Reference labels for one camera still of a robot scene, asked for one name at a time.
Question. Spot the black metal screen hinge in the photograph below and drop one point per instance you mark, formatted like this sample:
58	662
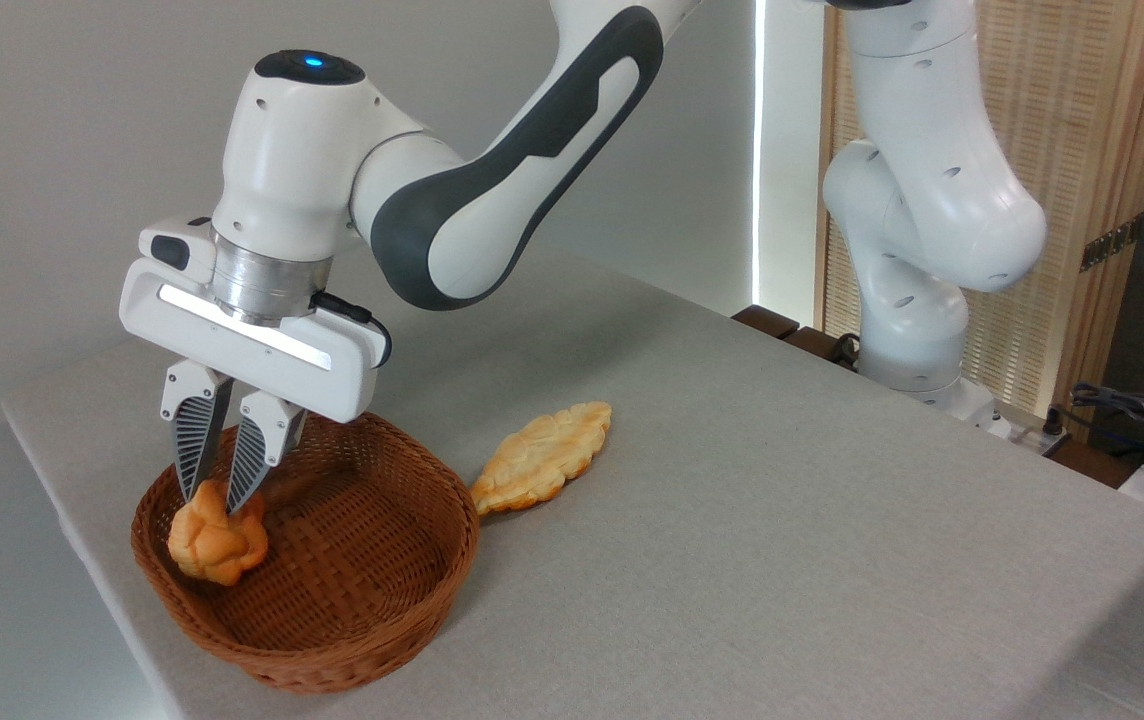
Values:
1112	242

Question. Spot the wooden slatted screen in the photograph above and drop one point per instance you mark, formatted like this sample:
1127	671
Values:
1092	120

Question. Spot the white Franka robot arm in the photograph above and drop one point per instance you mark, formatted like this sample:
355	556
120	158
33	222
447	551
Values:
492	180

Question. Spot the dark brown wooden block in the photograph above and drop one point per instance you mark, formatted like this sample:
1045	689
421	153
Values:
817	345
765	320

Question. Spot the small knotted bread roll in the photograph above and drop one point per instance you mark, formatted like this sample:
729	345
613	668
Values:
217	545

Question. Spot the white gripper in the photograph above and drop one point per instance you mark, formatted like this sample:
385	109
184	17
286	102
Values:
332	375

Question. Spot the flat leaf-shaped bread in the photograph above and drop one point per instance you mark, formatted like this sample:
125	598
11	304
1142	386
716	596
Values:
542	455

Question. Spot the vertical white light strip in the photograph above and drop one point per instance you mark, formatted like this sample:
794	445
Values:
757	150

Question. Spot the brown wicker basket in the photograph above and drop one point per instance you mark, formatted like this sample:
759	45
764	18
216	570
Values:
362	600

